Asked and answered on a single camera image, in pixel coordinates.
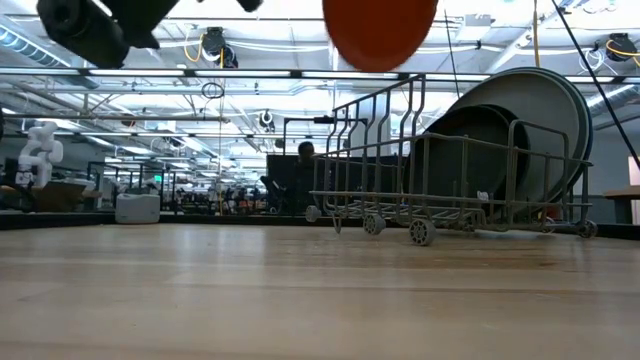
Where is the black hanging cable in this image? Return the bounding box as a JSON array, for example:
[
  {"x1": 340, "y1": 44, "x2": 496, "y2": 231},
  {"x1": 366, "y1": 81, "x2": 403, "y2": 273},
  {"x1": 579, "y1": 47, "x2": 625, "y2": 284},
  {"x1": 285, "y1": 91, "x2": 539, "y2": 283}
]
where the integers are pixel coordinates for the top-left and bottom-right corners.
[{"x1": 549, "y1": 0, "x2": 640, "y2": 172}]

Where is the yellow hanging cable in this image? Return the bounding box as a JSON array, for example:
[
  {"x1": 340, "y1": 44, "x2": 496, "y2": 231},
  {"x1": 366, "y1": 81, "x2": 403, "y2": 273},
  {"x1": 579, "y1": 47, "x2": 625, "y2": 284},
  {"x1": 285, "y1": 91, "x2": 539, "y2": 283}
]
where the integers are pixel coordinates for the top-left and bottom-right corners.
[{"x1": 531, "y1": 0, "x2": 542, "y2": 69}]

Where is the grey wire dish rack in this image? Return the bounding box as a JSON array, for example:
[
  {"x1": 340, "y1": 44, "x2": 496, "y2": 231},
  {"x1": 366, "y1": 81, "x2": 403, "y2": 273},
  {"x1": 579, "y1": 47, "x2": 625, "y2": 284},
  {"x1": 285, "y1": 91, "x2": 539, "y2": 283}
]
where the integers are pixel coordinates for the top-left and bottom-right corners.
[{"x1": 304, "y1": 73, "x2": 599, "y2": 248}]

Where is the person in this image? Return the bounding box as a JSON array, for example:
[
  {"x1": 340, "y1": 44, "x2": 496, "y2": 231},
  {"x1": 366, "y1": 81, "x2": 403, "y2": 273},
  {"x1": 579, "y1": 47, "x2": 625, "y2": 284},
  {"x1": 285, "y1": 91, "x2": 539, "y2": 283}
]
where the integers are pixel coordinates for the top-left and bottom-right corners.
[{"x1": 286, "y1": 141, "x2": 322, "y2": 215}]

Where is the teal plate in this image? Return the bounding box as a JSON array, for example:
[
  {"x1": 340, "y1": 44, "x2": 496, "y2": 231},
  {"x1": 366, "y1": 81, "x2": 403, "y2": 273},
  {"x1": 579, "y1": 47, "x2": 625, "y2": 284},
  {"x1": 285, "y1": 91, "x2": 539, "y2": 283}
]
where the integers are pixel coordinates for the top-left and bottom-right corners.
[{"x1": 499, "y1": 66, "x2": 596, "y2": 201}]

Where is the large light grey-blue plate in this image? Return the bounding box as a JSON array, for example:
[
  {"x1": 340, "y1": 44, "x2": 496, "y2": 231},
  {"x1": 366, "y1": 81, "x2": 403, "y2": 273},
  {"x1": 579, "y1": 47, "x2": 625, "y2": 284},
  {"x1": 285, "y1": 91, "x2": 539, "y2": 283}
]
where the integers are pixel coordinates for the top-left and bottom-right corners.
[{"x1": 443, "y1": 68, "x2": 591, "y2": 207}]

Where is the small wooden table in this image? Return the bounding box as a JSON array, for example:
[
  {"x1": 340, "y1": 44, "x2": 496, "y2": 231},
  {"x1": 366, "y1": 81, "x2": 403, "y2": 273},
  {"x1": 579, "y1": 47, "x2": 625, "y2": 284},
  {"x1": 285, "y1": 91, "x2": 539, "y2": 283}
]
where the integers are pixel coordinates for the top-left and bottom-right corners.
[{"x1": 603, "y1": 185, "x2": 640, "y2": 225}]

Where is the brown wooden crate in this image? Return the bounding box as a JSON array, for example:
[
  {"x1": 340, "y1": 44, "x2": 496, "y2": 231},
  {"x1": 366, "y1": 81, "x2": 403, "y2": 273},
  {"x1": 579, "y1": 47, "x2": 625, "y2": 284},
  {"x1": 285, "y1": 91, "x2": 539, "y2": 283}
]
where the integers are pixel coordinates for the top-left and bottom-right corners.
[{"x1": 31, "y1": 180, "x2": 90, "y2": 213}]

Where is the dark grey plate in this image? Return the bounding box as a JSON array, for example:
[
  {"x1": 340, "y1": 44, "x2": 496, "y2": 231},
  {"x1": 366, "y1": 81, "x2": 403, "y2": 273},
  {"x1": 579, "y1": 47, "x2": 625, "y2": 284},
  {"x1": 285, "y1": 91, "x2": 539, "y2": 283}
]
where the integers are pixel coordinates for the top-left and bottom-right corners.
[{"x1": 405, "y1": 103, "x2": 532, "y2": 214}]

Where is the black cable loop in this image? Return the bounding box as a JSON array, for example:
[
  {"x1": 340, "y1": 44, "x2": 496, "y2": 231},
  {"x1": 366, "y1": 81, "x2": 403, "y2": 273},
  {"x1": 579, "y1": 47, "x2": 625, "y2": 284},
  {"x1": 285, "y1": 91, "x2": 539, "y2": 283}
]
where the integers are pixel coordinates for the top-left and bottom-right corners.
[{"x1": 200, "y1": 81, "x2": 227, "y2": 101}]

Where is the white plastic bin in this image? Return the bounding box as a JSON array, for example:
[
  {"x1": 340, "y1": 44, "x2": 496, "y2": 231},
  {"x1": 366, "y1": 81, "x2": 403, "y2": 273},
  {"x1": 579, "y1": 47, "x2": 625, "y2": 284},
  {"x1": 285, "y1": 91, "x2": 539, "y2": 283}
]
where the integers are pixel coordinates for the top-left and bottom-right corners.
[{"x1": 115, "y1": 193, "x2": 162, "y2": 225}]

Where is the black table edge frame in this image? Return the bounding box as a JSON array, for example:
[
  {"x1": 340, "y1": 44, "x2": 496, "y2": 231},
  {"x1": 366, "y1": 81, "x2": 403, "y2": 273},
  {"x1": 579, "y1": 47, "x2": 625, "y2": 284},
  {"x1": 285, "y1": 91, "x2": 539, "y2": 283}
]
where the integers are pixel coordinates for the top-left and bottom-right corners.
[{"x1": 0, "y1": 210, "x2": 640, "y2": 241}]

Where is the black partition screen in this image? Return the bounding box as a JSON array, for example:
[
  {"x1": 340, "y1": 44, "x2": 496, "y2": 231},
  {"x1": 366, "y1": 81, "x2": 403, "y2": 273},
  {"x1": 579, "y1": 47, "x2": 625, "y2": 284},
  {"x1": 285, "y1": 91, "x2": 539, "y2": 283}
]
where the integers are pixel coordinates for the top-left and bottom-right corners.
[{"x1": 265, "y1": 153, "x2": 407, "y2": 217}]

